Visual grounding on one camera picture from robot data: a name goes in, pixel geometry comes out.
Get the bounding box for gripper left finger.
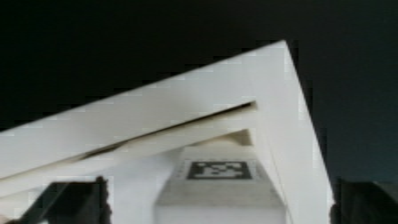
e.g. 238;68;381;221
6;176;112;224

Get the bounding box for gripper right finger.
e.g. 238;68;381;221
331;180;398;224

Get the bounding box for white table leg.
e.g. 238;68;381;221
155;146;288;224

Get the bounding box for white square table top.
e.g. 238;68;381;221
0;108;256;224

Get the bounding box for white U-shaped obstacle fence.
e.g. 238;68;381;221
11;42;334;224

